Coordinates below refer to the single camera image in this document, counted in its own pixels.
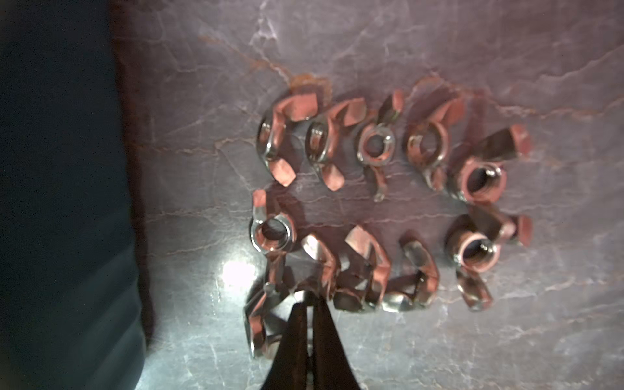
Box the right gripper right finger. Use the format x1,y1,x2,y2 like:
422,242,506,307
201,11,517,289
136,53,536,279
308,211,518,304
312,299,361,390

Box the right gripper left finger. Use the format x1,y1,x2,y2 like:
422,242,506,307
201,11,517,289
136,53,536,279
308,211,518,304
261,303,308,390

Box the silver wing nut eleventh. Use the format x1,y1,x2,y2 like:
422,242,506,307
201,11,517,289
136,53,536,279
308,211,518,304
244,283,289,360

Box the teal plastic storage tray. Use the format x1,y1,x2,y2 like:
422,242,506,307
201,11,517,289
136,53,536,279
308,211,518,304
1,1,146,389

